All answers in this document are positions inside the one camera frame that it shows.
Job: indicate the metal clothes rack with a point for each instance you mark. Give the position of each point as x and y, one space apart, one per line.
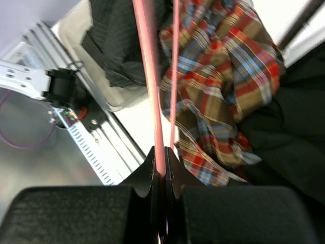
306 14

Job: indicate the aluminium front rail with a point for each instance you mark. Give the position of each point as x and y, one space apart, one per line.
54 55

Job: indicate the dark grey striped shirt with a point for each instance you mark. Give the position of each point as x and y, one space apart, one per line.
113 42

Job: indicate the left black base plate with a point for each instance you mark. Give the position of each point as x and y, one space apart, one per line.
93 116

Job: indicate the white slotted cable duct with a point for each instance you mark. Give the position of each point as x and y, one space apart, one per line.
93 151

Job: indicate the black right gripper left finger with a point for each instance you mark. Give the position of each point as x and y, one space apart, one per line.
124 213

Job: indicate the black shirt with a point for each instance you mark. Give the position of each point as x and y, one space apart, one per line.
288 136

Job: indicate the grey plastic bin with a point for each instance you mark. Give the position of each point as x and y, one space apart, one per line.
71 31

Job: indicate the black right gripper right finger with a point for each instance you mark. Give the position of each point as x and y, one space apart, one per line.
197 213

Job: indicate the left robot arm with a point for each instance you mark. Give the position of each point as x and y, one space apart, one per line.
60 87

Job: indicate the red plaid shirt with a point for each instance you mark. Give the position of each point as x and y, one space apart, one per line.
228 66

